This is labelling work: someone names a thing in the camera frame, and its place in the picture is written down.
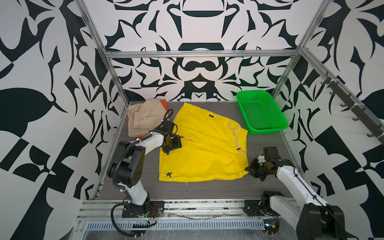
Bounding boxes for black wall hook rack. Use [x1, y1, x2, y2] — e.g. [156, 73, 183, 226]
[320, 72, 384, 145]

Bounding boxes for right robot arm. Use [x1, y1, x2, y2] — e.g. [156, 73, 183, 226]
[243, 147, 348, 240]

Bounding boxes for beige shorts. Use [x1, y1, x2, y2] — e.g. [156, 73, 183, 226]
[128, 99, 167, 138]

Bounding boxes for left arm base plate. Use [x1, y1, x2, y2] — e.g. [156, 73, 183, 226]
[122, 201, 165, 218]

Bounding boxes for white cable duct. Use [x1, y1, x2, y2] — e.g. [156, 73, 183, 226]
[83, 218, 266, 231]

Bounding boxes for orange shorts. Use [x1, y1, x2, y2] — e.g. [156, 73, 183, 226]
[127, 100, 168, 123]

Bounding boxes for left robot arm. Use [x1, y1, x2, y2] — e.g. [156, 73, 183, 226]
[107, 120, 182, 208]

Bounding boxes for right aluminium frame post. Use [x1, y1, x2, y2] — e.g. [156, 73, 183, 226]
[272, 0, 333, 99]

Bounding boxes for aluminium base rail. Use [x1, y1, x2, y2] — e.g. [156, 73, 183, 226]
[77, 197, 331, 219]

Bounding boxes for green plastic basket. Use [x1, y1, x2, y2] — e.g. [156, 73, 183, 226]
[236, 90, 288, 135]

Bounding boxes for left aluminium frame post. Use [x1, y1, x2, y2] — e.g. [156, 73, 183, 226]
[70, 1, 130, 110]

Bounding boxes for aluminium frame crossbar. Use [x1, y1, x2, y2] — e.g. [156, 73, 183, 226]
[105, 50, 298, 59]

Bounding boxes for aluminium frame post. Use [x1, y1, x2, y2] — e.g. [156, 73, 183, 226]
[272, 0, 333, 99]
[70, 1, 130, 110]

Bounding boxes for yellow shorts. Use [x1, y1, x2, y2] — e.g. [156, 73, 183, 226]
[159, 103, 249, 183]

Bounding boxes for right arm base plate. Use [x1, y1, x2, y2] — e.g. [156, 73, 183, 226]
[243, 200, 279, 217]

